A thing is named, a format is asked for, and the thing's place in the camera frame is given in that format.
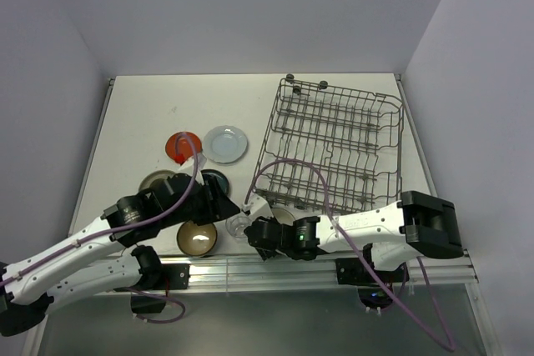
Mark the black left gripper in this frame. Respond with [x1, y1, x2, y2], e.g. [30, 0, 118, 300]
[162, 175, 239, 228]

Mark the clear faceted glass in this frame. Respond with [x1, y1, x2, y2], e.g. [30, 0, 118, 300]
[225, 214, 251, 239]

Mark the white and teal bowl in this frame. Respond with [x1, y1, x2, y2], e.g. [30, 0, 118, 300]
[271, 208, 296, 225]

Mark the brown glazed bowl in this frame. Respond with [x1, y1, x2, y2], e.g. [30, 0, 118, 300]
[176, 222, 218, 257]

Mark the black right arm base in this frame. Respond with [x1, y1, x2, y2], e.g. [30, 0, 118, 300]
[335, 258, 409, 312]

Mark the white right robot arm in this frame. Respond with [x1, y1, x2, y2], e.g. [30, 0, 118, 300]
[244, 191, 464, 281]

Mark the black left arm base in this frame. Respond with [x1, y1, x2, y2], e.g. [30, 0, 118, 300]
[130, 263, 189, 319]

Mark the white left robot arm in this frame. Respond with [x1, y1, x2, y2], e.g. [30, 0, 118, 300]
[1, 173, 240, 337]

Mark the dark teal saucer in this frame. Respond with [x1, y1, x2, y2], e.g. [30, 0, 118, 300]
[201, 168, 230, 196]

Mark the light blue scalloped plate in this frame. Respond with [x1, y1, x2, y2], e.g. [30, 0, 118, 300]
[203, 125, 249, 164]

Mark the orange saucer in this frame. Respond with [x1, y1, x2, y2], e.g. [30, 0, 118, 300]
[165, 132, 202, 164]

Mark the grey saucer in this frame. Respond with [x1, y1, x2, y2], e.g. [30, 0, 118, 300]
[139, 169, 175, 192]

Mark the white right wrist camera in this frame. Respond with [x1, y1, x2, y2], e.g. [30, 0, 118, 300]
[241, 194, 273, 221]

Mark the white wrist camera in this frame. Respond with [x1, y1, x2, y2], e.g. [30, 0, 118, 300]
[241, 194, 273, 221]
[177, 153, 207, 184]

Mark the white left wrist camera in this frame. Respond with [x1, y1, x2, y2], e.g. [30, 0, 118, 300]
[177, 153, 207, 184]

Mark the aluminium mounting rail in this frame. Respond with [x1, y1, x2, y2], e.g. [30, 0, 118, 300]
[83, 249, 479, 294]

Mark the grey wire dish rack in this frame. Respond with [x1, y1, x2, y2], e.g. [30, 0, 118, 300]
[251, 74, 404, 214]

